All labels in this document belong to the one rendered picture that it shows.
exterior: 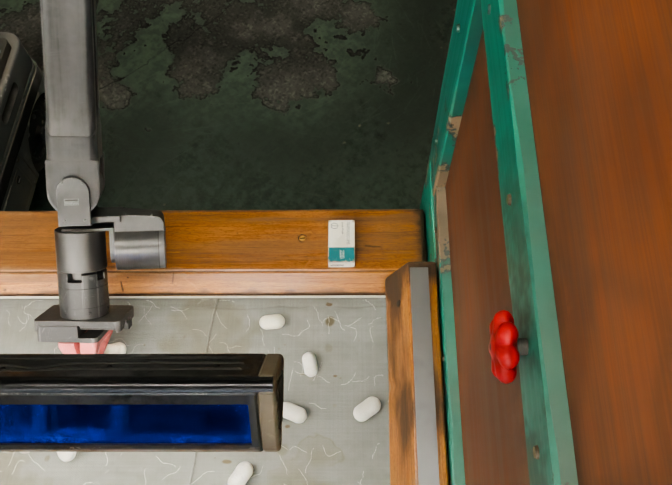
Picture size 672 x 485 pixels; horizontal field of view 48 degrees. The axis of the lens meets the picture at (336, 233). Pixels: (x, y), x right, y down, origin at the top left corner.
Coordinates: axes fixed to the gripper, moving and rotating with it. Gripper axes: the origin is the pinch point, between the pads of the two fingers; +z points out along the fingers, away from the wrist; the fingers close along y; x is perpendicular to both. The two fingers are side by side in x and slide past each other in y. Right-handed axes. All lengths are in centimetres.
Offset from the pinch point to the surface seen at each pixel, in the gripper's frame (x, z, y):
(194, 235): 12.0, -16.3, 11.1
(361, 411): -2.0, 2.4, 33.5
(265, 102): 119, -30, 10
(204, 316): 7.6, -6.3, 13.0
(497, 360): -45, -21, 40
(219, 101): 119, -31, -2
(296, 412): -1.9, 2.6, 25.6
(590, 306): -51, -26, 43
